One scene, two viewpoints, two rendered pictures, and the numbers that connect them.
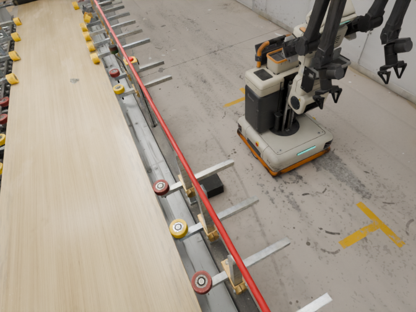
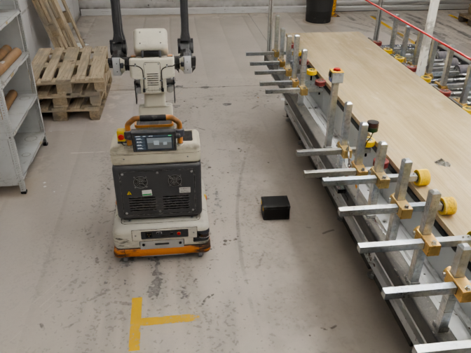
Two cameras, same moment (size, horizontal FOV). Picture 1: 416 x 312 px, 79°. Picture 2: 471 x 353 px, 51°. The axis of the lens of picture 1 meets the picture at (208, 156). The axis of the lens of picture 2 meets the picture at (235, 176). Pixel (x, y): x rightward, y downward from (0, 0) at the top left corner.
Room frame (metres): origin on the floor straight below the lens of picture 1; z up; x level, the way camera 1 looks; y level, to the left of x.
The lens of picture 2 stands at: (4.36, 0.30, 2.15)
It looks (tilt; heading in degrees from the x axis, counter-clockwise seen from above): 30 degrees down; 191
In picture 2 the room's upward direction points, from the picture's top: 1 degrees clockwise
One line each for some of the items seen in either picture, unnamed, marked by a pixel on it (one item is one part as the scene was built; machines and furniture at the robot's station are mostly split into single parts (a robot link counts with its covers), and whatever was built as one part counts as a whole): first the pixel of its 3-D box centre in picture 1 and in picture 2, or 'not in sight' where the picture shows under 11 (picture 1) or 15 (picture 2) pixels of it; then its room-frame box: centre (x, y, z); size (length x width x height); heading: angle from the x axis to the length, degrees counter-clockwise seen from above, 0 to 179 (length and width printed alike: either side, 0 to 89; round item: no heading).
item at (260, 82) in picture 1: (280, 92); (158, 167); (1.72, -0.70, 0.59); 0.55 x 0.34 x 0.83; 108
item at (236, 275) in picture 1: (236, 277); (287, 63); (0.28, -0.03, 0.87); 0.04 x 0.04 x 0.48; 18
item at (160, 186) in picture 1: (163, 190); (319, 87); (0.75, 0.26, 0.85); 0.08 x 0.08 x 0.11
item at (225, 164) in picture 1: (197, 177); (294, 90); (0.81, 0.07, 0.83); 0.43 x 0.03 x 0.04; 108
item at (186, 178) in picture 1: (187, 181); (302, 80); (0.75, 0.13, 0.90); 0.04 x 0.04 x 0.48; 18
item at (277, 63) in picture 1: (283, 60); (154, 128); (1.74, -0.69, 0.87); 0.23 x 0.15 x 0.11; 108
